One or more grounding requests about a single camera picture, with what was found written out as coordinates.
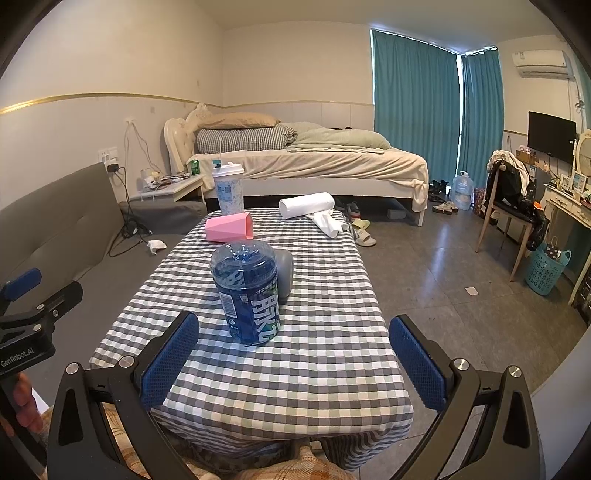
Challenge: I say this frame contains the white air conditioner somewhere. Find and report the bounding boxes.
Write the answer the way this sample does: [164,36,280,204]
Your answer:
[512,50,570,78]

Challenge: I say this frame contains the white lidded tumbler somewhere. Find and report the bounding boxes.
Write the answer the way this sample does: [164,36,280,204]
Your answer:
[212,154,245,216]

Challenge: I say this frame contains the beige bed sheet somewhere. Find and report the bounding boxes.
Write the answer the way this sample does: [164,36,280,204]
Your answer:
[187,148,430,208]

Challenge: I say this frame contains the beige pillow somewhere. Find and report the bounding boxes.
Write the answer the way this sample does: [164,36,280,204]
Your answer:
[198,112,281,130]

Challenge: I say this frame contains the grey checked quilt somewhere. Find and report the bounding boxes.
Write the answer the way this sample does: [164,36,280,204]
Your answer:
[196,124,299,154]

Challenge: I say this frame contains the white dressing table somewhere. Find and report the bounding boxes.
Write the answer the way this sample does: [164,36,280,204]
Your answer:
[542,178,591,305]

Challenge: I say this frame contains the teal laundry basket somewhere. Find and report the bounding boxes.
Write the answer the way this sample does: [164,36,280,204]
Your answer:
[525,237,572,296]

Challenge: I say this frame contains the white crumpled cloth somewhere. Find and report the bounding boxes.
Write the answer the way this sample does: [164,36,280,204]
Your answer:
[310,209,352,239]

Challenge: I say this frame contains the pink cup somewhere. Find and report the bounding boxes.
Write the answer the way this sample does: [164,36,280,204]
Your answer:
[204,212,254,243]

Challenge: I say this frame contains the grey cup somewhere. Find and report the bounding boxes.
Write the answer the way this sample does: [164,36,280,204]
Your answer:
[274,249,294,300]

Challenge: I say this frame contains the blue plastic drink bottle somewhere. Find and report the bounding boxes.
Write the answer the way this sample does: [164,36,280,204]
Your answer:
[211,240,282,346]

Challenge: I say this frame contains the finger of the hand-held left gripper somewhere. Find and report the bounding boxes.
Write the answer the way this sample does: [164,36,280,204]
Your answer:
[0,281,84,344]
[0,268,43,305]

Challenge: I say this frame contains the black cable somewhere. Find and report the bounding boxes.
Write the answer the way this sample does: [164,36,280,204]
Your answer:
[108,167,153,258]

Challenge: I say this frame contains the wide teal curtain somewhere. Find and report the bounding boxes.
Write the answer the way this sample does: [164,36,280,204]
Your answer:
[370,28,462,171]

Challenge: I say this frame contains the person's left hand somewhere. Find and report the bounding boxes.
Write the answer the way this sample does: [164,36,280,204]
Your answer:
[0,371,46,435]

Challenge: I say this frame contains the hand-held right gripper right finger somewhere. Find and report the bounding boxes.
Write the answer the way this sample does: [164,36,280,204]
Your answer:
[389,315,548,480]

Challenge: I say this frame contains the white garment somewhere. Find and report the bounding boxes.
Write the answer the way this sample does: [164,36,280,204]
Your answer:
[487,150,532,197]

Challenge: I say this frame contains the white nightstand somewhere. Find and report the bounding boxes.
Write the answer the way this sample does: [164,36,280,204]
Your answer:
[129,173,206,204]

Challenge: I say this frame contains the black jacket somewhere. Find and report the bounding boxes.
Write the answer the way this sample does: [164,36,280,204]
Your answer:
[496,159,550,252]

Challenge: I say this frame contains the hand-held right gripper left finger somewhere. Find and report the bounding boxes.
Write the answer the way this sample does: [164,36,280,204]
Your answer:
[47,310,200,480]

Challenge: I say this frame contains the grey sofa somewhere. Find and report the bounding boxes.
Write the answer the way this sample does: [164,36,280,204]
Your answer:
[0,162,208,402]

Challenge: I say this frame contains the white bed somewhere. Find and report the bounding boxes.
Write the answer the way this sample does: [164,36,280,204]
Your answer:
[164,104,430,227]

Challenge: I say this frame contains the white cable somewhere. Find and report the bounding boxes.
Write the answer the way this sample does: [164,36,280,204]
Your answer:
[126,117,160,176]

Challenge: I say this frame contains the grey checked tablecloth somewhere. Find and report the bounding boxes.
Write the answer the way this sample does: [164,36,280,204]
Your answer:
[89,208,414,472]

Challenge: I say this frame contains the pale green blanket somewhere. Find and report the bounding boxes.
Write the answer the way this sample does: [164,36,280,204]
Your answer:
[286,122,392,152]

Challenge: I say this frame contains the large clear water jug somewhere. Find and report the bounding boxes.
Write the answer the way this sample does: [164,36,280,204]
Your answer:
[451,171,475,210]

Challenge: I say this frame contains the white paper towel roll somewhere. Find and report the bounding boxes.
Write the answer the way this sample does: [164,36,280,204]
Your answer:
[279,192,334,219]

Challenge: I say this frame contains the wooden chair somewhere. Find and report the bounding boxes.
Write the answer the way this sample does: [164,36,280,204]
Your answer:
[476,161,539,281]

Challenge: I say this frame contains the round vanity mirror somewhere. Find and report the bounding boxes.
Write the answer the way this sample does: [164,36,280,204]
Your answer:
[575,130,591,176]

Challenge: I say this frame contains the black television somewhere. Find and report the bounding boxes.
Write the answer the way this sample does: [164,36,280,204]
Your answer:
[527,111,578,164]

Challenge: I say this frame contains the narrow teal curtain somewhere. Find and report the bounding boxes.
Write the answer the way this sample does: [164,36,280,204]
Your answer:
[461,48,505,188]

